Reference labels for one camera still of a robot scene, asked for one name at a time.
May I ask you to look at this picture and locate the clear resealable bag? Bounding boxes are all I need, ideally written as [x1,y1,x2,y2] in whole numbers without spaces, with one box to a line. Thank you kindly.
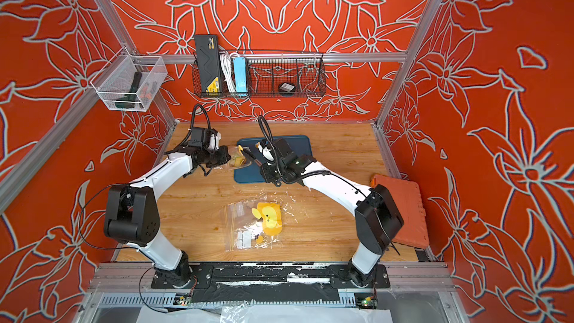
[222,145,254,170]

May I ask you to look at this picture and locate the black metal tongs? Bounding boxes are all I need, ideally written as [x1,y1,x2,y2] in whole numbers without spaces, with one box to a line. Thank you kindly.
[238,145,270,167]

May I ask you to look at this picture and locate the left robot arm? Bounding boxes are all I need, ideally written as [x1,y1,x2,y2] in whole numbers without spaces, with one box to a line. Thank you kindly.
[103,104,231,287]

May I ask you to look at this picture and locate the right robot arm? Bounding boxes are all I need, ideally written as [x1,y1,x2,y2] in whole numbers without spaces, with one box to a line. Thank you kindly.
[257,116,404,287]

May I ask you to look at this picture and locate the clear bag with yellow toys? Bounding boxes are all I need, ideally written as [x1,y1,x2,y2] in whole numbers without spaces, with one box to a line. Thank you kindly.
[221,195,295,252]

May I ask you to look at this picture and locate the blue plastic tray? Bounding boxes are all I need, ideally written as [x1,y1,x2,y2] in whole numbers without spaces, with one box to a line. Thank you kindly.
[234,135,312,185]

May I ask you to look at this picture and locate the black box with yellow label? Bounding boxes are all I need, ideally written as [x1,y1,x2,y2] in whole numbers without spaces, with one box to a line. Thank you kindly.
[194,34,223,97]

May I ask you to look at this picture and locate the light blue box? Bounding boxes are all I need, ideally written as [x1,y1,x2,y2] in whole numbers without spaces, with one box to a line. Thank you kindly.
[233,57,248,97]

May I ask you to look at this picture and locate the clear acrylic bin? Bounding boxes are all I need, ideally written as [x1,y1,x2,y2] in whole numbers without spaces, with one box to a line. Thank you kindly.
[90,47,167,112]

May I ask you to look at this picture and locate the orange tool case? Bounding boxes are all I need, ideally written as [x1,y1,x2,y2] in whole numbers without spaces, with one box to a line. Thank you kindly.
[370,174,430,249]

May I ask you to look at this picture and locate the black wire basket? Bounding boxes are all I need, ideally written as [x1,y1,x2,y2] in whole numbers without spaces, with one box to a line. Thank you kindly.
[191,51,327,99]

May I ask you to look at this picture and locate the white cable bundle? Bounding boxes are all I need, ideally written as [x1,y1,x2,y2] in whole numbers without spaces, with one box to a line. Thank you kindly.
[220,52,238,95]

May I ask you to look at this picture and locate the dark green screwdriver handle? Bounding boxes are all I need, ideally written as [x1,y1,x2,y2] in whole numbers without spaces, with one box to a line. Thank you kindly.
[115,71,142,109]

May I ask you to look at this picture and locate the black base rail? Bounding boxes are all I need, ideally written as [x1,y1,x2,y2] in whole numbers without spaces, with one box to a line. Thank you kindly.
[147,263,390,310]

